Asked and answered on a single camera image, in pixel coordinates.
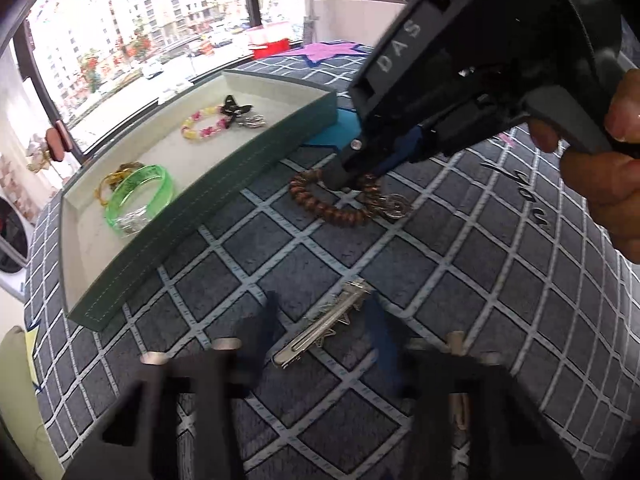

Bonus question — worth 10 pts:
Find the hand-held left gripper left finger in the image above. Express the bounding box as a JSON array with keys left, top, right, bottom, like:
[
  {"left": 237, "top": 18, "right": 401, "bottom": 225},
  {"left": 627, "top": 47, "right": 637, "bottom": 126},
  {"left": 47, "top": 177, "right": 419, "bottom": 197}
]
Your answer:
[{"left": 62, "top": 290, "right": 282, "bottom": 480}]

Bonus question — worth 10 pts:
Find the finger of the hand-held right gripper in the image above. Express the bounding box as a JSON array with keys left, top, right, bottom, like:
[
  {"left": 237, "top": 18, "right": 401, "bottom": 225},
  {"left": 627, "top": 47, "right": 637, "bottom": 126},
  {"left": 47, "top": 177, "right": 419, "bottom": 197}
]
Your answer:
[
  {"left": 327, "top": 132, "right": 402, "bottom": 192},
  {"left": 367, "top": 126, "right": 442, "bottom": 180}
]

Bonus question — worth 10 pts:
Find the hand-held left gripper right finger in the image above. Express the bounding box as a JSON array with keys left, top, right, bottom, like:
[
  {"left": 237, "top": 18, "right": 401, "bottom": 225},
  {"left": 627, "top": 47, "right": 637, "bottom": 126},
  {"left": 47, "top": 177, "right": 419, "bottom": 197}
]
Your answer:
[{"left": 365, "top": 295, "right": 586, "bottom": 480}]

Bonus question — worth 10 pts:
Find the silver star hair clip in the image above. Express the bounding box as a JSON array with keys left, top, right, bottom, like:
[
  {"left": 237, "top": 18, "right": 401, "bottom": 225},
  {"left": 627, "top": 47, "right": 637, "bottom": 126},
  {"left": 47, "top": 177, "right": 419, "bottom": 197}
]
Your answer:
[{"left": 272, "top": 279, "right": 374, "bottom": 369}]

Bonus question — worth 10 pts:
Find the brown bead bracelet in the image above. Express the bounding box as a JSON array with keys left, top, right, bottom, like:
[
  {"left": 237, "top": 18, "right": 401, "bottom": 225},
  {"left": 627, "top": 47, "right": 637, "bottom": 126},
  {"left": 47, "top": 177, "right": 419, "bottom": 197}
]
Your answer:
[{"left": 289, "top": 170, "right": 414, "bottom": 227}]

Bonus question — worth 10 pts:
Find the black hair claw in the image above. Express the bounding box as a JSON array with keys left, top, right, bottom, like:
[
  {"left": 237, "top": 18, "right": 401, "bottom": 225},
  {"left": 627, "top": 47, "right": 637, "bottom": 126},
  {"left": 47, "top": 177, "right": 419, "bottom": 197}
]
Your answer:
[{"left": 220, "top": 95, "right": 254, "bottom": 129}]

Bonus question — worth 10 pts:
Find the green jewelry tray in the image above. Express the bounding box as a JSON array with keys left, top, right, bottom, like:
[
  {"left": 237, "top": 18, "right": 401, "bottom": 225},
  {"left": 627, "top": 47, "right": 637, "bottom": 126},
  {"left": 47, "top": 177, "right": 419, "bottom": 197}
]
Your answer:
[{"left": 59, "top": 69, "right": 337, "bottom": 332}]

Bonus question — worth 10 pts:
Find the pink yellow bead bracelet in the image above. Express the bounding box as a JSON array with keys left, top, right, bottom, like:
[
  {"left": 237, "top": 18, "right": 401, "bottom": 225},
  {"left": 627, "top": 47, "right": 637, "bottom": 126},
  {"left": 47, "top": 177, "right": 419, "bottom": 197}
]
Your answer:
[{"left": 181, "top": 105, "right": 232, "bottom": 144}]

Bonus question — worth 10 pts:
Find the green translucent bangle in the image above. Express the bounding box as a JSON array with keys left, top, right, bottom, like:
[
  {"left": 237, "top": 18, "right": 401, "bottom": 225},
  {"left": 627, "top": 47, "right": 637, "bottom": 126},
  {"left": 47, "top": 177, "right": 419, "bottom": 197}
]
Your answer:
[{"left": 104, "top": 164, "right": 176, "bottom": 239}]

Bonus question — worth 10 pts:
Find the person's right hand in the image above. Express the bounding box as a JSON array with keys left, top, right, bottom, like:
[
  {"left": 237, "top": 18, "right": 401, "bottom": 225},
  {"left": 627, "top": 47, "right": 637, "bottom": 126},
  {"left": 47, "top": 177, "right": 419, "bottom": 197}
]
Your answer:
[{"left": 527, "top": 67, "right": 640, "bottom": 264}]

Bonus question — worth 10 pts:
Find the grey checked star tablecloth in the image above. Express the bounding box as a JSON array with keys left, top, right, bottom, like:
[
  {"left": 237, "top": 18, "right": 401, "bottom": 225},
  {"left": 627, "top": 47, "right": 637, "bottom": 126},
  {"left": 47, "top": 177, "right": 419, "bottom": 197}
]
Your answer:
[{"left": 25, "top": 40, "right": 640, "bottom": 480}]

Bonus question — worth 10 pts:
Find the white low cabinet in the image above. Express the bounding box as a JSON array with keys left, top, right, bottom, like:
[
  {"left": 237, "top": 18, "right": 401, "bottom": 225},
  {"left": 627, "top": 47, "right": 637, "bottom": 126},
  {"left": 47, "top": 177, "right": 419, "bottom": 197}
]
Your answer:
[{"left": 307, "top": 0, "right": 416, "bottom": 49}]

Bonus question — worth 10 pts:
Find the pink plastic basin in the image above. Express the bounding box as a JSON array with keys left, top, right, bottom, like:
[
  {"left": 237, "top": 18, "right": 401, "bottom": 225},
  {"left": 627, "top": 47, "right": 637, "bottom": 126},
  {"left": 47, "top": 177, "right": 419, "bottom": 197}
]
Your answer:
[{"left": 245, "top": 22, "right": 291, "bottom": 46}]

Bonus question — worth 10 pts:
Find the pale green sofa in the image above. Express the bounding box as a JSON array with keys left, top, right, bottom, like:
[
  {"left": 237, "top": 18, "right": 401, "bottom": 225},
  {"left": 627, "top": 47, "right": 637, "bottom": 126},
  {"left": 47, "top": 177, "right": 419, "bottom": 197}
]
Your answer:
[{"left": 0, "top": 325, "right": 67, "bottom": 480}]

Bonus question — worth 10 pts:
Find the white washing machine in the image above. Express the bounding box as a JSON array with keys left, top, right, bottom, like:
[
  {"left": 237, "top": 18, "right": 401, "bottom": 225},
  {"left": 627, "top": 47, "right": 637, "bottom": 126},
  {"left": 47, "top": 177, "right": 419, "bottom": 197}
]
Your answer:
[{"left": 0, "top": 187, "right": 37, "bottom": 306}]

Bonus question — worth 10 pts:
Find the brown slipper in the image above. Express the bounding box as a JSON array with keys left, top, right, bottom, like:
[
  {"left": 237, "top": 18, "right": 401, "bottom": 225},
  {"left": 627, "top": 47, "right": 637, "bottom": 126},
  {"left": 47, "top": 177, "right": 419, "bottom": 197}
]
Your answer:
[{"left": 46, "top": 121, "right": 74, "bottom": 161}]

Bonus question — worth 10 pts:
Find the patterned panel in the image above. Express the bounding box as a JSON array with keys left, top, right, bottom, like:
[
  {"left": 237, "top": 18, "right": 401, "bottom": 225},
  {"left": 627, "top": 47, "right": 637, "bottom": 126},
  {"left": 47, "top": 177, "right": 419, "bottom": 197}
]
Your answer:
[{"left": 0, "top": 152, "right": 51, "bottom": 221}]

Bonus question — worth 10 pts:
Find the gold stand with white ornament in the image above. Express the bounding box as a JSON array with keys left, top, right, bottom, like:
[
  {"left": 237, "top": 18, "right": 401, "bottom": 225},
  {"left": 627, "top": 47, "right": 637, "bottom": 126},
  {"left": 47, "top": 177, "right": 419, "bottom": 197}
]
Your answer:
[{"left": 25, "top": 132, "right": 63, "bottom": 174}]

